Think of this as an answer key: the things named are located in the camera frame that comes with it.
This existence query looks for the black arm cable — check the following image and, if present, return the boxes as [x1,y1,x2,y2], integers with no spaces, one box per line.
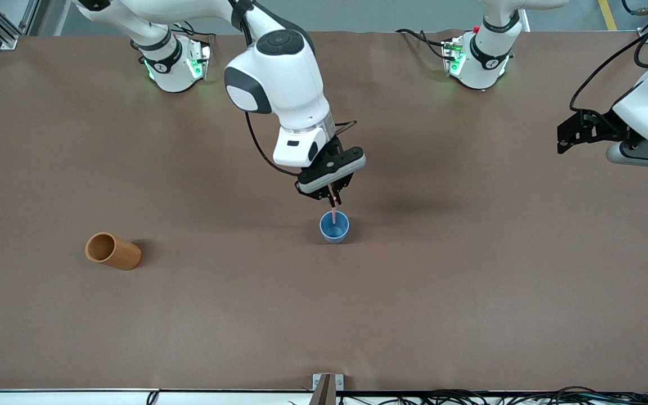
[569,6,648,113]
[228,0,358,176]

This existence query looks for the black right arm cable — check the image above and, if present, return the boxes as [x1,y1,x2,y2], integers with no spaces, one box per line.
[228,0,358,176]

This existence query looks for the brown cylindrical cup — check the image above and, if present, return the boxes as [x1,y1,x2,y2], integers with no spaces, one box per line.
[85,232,142,271]

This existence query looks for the black right base cable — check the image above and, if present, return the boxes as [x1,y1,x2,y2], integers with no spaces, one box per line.
[172,21,216,43]

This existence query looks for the black cable bundle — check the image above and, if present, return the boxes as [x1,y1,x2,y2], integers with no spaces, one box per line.
[338,386,648,405]

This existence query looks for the blue plastic cup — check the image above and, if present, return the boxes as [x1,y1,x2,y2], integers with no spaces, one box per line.
[319,210,350,244]

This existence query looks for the black base cable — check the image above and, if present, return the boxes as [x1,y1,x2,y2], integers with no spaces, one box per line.
[396,28,451,61]
[172,21,216,43]

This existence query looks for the metal table edge bracket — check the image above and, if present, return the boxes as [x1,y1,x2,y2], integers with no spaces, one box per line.
[312,373,344,405]

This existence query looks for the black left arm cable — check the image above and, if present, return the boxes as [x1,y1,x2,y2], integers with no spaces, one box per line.
[569,6,648,113]

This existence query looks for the black left base cable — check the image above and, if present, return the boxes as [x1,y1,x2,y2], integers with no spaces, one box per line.
[396,28,451,61]

